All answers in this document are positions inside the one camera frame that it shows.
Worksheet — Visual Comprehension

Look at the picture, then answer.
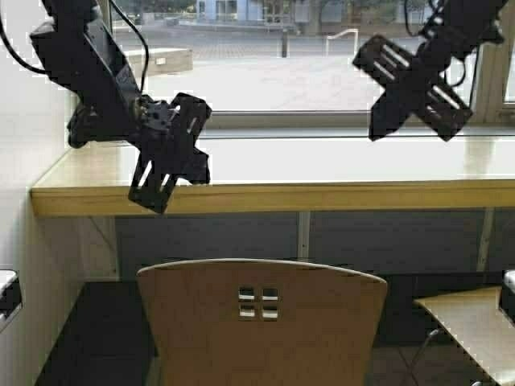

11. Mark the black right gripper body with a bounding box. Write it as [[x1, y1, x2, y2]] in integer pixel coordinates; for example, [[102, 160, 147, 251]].
[[352, 35, 472, 142]]

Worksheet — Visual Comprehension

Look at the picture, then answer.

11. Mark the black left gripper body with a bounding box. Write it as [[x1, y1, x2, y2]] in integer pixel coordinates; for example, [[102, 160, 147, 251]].
[[128, 92, 212, 214]]

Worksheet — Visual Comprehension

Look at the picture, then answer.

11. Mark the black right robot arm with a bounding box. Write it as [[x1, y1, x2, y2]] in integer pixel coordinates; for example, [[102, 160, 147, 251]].
[[352, 1, 506, 141]]

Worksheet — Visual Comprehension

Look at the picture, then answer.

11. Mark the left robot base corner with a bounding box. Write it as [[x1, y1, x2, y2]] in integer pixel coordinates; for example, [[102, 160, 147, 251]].
[[1, 269, 23, 322]]

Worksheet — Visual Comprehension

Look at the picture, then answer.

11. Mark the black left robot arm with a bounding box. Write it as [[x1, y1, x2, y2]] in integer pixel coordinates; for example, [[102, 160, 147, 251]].
[[30, 1, 212, 214]]

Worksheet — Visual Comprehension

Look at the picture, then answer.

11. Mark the long wooden window counter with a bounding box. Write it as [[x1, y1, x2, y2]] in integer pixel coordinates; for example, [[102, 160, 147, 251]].
[[30, 135, 514, 217]]

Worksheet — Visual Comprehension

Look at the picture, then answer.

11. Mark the neighbouring wooden chair seat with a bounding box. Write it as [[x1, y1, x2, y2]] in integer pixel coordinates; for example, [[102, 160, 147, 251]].
[[401, 286, 514, 385]]

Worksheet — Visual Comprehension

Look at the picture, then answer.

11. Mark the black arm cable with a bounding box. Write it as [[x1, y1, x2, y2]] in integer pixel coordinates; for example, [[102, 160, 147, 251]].
[[109, 0, 150, 94]]

